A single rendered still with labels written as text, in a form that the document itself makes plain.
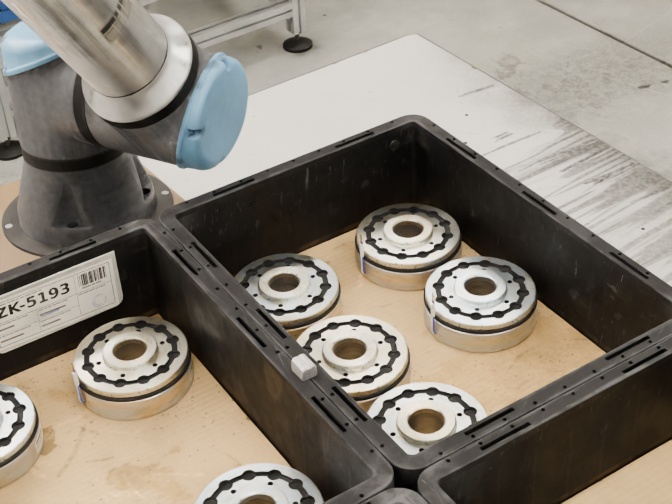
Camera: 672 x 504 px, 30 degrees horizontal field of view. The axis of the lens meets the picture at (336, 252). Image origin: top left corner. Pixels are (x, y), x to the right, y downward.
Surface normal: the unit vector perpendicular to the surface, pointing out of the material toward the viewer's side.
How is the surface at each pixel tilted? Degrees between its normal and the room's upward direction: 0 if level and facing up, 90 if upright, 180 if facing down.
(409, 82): 0
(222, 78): 94
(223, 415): 0
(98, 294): 90
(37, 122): 88
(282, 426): 90
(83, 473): 0
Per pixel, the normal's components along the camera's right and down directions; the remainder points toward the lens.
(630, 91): -0.05, -0.80
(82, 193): 0.22, 0.25
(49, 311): 0.54, 0.48
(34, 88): -0.40, 0.45
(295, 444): -0.84, 0.36
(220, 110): 0.90, 0.29
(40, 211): -0.51, 0.22
